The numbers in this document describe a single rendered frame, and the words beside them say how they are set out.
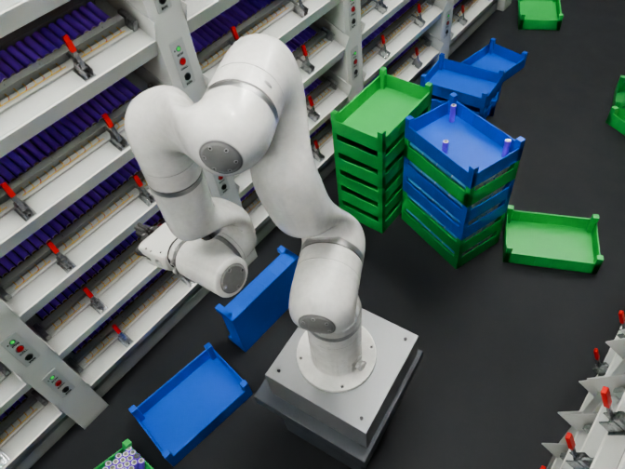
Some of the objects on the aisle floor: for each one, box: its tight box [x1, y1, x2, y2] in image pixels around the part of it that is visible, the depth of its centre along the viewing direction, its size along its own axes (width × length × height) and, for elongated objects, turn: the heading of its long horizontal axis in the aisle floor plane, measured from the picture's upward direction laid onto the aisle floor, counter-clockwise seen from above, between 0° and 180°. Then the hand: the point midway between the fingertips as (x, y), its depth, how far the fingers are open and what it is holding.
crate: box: [503, 205, 604, 275], centre depth 184 cm, size 30×20×8 cm
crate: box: [215, 246, 299, 352], centre depth 173 cm, size 8×30×20 cm, turn 144°
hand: (143, 232), depth 121 cm, fingers closed
